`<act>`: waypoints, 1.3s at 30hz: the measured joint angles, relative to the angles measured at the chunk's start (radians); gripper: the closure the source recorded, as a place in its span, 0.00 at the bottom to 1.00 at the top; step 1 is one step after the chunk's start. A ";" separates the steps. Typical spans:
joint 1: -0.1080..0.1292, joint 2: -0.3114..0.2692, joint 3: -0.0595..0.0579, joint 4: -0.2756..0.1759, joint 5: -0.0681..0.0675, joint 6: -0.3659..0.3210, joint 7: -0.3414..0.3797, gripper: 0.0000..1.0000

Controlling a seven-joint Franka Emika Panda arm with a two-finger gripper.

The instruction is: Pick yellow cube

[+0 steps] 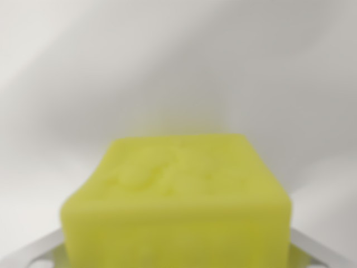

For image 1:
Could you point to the black silver gripper left finger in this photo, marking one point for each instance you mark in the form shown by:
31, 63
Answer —
36, 251

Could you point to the black silver gripper right finger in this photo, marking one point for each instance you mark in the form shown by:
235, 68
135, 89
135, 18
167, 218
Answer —
309, 249

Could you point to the yellow cube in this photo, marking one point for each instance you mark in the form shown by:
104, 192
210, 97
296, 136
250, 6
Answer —
175, 206

